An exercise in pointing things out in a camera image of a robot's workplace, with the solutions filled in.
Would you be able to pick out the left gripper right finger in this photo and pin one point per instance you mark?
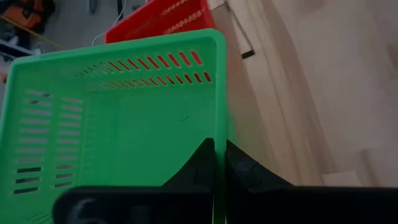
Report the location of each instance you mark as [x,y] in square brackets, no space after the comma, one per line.
[245,186]

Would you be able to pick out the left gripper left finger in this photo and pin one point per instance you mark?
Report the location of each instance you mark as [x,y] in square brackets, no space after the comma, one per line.
[202,171]

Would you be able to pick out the green plastic basket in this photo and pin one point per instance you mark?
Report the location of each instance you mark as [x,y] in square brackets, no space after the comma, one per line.
[140,124]

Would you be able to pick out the red plastic basket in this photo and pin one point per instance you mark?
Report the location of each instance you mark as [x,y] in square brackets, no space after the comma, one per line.
[149,25]

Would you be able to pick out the orange and black machine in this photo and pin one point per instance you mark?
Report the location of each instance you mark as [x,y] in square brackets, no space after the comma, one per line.
[28,12]

